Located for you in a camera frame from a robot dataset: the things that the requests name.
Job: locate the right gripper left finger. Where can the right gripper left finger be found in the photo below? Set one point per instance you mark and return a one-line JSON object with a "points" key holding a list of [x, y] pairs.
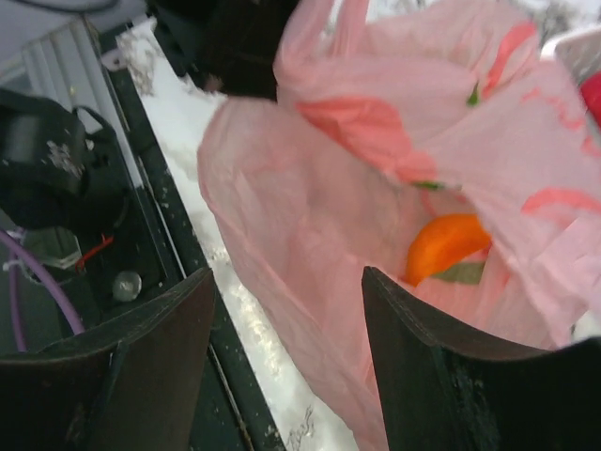
{"points": [[131, 383]]}

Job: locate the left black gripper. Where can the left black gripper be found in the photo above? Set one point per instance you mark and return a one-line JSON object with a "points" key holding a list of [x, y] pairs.
{"points": [[225, 46]]}

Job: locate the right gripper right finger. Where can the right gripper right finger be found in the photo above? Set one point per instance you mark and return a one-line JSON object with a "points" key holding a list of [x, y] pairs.
{"points": [[444, 385]]}

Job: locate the orange fake fruit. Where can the orange fake fruit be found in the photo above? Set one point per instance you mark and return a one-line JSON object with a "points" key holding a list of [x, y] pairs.
{"points": [[442, 243]]}

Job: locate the pink plastic bag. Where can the pink plastic bag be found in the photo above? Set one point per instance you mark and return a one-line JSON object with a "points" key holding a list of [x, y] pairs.
{"points": [[375, 132]]}

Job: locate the red fake fruit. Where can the red fake fruit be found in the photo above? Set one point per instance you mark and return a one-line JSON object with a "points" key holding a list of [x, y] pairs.
{"points": [[590, 91]]}

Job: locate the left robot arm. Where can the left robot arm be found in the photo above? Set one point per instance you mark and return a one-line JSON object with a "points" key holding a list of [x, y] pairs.
{"points": [[53, 172]]}

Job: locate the black front rail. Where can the black front rail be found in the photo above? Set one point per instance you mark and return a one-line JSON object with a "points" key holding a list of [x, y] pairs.
{"points": [[161, 120]]}

